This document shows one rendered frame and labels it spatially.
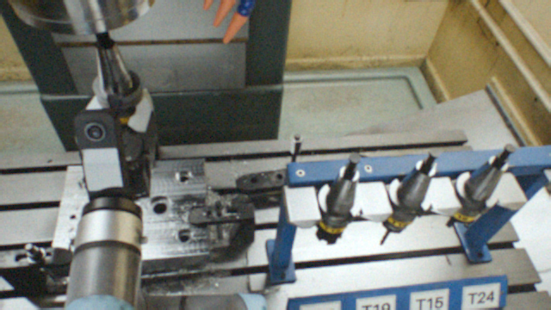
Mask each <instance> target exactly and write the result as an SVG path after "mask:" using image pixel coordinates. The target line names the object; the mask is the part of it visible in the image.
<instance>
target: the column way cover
mask: <svg viewBox="0 0 551 310"><path fill-rule="evenodd" d="M204 2H205V0H157V1H156V2H155V3H154V5H153V6H152V7H151V8H150V9H149V10H148V11H147V12H146V13H145V14H144V15H143V16H141V17H140V18H139V19H138V20H136V21H135V22H132V23H130V24H127V25H125V26H123V27H120V28H116V29H113V30H110V31H108V32H109V35H110V38H111V39H113V40H114V41H115V43H116V45H117V46H118V49H119V51H120V53H121V56H122V58H123V59H124V61H125V64H126V66H127V69H128V70H129V71H133V72H135V73H136V74H137V75H138V76H139V79H140V82H141V87H142V89H147V91H148V92H162V91H181V90H223V89H244V88H245V42H246V41H247V40H248V39H249V17H247V22H245V23H244V24H243V25H242V27H241V28H240V29H239V30H238V32H237V33H236V34H235V35H234V36H233V37H232V38H231V39H230V40H229V41H228V43H224V42H223V38H224V36H225V33H226V31H227V28H228V26H229V24H230V22H231V20H232V17H233V14H234V13H236V12H237V7H238V6H239V5H240V0H236V3H235V4H234V5H233V6H232V8H231V10H230V11H229V12H228V14H227V15H226V17H225V18H224V20H223V21H222V22H221V23H220V25H219V26H218V27H215V26H214V18H215V16H216V13H217V10H218V8H219V5H220V0H214V2H213V3H212V5H211V7H210V9H209V10H208V11H206V10H204V9H203V5H204ZM51 34H52V36H53V39H54V42H55V44H56V46H57V47H61V50H62V52H63V54H64V56H65V60H66V63H67V64H68V67H69V69H70V72H71V75H72V77H73V80H74V81H75V84H76V86H77V89H78V92H79V94H80V95H95V94H96V93H95V91H94V89H93V83H94V81H95V80H96V79H97V78H98V77H99V75H98V68H97V61H96V48H95V43H96V41H97V39H96V34H84V35H70V34H56V33H52V32H51Z"/></svg>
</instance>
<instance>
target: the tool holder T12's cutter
mask: <svg viewBox="0 0 551 310"><path fill-rule="evenodd" d="M316 227H317V228H318V229H317V231H316V233H315V236H316V237H317V239H318V241H319V242H321V241H322V240H323V241H325V242H326V246H329V245H330V246H332V245H335V244H336V243H337V240H338V239H342V237H343V233H344V232H340V233H330V232H327V231H326V230H325V229H323V228H322V227H321V225H320V224H319V223H318V224H317V225H316Z"/></svg>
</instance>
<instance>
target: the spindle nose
mask: <svg viewBox="0 0 551 310"><path fill-rule="evenodd" d="M8 1H9V3H10V4H11V5H12V6H13V9H14V11H15V12H16V14H17V15H18V16H19V17H20V18H21V19H22V20H23V21H24V22H26V23H27V24H28V25H30V26H34V27H36V28H40V29H43V30H46V31H49V32H52V33H56V34H70V35H84V34H99V33H103V32H107V31H110V30H113V29H116V28H120V27H123V26H125V25H127V24H130V23H132V22H135V21H136V20H138V19H139V18H140V17H141V16H143V15H144V14H145V13H146V12H147V11H148V10H149V9H150V8H151V7H152V6H153V5H154V3H155V2H156V1H157V0H8Z"/></svg>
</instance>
